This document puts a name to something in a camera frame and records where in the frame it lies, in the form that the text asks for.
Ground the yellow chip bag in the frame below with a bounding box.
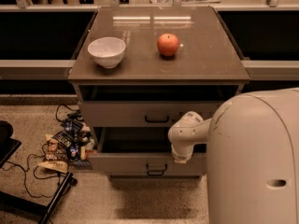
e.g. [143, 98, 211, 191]
[38, 134, 68, 174]

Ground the black cable on floor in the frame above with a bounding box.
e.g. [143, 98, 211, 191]
[1, 104, 78, 200]

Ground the dark blue snack bag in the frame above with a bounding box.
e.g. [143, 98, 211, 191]
[52, 119, 83, 147]

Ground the black stand base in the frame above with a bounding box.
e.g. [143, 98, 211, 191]
[0, 172, 76, 224]

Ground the grey drawer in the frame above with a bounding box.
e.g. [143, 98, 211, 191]
[78, 101, 221, 127]
[89, 127, 206, 178]

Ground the grey top drawer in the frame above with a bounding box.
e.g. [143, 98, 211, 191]
[78, 101, 221, 127]

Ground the black chair seat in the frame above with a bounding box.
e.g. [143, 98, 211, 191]
[0, 120, 21, 168]

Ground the grey drawer cabinet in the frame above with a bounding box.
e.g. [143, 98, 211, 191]
[67, 6, 251, 181]

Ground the red apple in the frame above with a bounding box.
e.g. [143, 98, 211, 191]
[157, 34, 179, 57]

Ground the white ceramic bowl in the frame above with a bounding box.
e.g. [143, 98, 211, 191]
[88, 37, 126, 68]

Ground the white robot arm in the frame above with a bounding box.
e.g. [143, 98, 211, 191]
[168, 88, 299, 224]

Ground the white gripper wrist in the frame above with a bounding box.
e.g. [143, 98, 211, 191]
[171, 144, 193, 164]

